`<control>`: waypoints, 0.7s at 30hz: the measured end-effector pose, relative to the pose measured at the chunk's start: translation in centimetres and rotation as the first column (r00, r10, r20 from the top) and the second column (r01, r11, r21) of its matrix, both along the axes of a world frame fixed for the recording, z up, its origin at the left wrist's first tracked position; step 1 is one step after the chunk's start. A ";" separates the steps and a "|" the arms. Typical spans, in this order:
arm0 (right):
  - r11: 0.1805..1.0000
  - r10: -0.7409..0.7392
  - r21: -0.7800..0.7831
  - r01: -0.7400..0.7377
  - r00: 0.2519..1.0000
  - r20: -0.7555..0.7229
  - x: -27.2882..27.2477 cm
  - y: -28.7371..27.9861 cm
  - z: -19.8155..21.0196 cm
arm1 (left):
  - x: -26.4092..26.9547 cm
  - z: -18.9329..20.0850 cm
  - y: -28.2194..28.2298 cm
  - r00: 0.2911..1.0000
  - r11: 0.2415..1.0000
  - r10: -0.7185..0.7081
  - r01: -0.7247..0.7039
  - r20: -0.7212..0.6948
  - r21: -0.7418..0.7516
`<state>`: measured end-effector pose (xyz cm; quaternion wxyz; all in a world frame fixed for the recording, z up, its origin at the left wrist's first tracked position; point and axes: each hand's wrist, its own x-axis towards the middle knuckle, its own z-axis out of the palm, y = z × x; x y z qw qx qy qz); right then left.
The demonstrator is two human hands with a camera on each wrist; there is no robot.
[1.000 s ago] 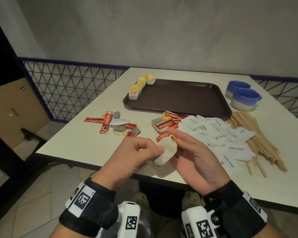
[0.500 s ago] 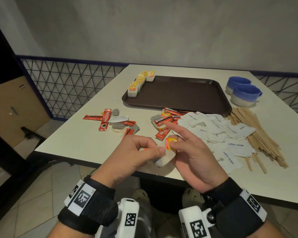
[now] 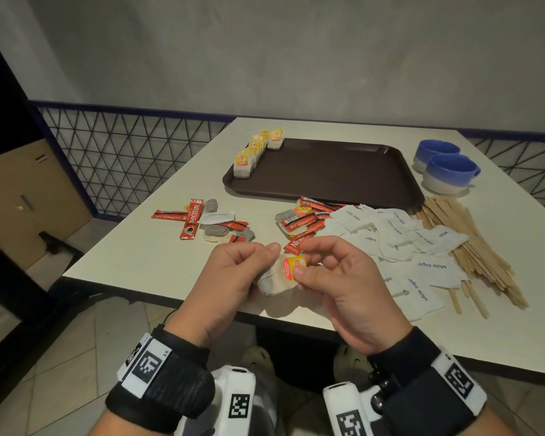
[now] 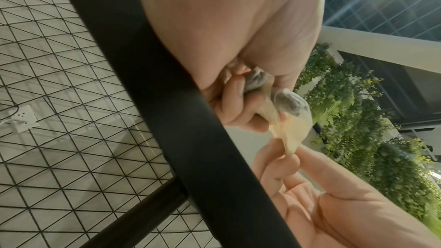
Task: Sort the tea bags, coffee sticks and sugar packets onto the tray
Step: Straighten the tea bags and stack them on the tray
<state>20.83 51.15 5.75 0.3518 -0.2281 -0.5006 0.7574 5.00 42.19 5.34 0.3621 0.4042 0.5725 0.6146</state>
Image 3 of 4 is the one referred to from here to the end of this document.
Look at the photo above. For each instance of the person's left hand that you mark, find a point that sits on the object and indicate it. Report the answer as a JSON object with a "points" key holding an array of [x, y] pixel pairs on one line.
{"points": [[213, 290]]}

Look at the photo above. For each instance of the person's right hand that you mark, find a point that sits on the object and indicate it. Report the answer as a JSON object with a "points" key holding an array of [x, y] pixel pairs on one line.
{"points": [[359, 299]]}

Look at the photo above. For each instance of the white tea bag yellow tag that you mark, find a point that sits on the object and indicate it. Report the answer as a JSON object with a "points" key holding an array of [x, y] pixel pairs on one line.
{"points": [[274, 281], [275, 141]]}

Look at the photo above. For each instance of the pile of red coffee sticks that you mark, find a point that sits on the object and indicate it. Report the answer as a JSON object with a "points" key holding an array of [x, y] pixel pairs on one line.
{"points": [[193, 217]]}

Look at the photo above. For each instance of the pile of white sugar packets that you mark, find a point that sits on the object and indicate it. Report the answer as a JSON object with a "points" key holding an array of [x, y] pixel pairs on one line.
{"points": [[436, 267]]}

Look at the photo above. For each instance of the pile of tea bags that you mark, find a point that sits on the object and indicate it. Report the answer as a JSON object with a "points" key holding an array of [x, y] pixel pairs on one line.
{"points": [[211, 205]]}

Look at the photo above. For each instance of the row of tea bags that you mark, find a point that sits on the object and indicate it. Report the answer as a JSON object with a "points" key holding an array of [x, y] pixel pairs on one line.
{"points": [[241, 170]]}

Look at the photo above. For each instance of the dark brown tray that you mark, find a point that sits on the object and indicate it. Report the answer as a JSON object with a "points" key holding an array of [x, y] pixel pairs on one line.
{"points": [[331, 177]]}

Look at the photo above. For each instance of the pile of wooden stir sticks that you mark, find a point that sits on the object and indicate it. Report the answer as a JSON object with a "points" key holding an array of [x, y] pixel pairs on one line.
{"points": [[486, 258]]}

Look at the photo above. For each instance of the person's left forearm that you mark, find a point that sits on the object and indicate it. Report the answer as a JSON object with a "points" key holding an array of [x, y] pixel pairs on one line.
{"points": [[127, 426]]}

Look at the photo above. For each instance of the person's right forearm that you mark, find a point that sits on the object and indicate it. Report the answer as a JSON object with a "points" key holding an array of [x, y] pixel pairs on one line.
{"points": [[490, 424]]}

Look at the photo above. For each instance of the person's gray sneaker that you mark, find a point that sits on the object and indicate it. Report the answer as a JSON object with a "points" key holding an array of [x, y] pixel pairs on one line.
{"points": [[352, 360], [256, 358]]}

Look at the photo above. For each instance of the black left wrist band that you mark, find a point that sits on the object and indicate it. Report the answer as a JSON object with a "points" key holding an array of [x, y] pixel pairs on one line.
{"points": [[181, 385]]}

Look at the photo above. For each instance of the blue and white mug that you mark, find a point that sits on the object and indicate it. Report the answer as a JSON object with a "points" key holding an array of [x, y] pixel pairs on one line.
{"points": [[452, 170], [436, 148]]}

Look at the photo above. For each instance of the light wooden cabinet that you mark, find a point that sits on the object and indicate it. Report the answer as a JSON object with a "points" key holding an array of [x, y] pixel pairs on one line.
{"points": [[27, 208]]}

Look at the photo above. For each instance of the dark blue metal locker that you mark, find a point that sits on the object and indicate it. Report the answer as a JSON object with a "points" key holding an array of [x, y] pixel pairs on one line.
{"points": [[0, 99]]}

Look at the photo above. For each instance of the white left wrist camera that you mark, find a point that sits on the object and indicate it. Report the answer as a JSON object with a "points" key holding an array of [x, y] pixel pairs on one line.
{"points": [[234, 381]]}

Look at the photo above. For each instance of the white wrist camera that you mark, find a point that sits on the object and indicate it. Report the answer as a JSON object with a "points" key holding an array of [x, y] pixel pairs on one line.
{"points": [[234, 381], [340, 399]]}

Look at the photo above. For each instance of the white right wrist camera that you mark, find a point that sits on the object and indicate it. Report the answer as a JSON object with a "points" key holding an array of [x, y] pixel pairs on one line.
{"points": [[340, 399]]}

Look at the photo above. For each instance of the black side table frame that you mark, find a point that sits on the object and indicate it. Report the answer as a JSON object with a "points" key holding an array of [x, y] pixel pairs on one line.
{"points": [[54, 242]]}

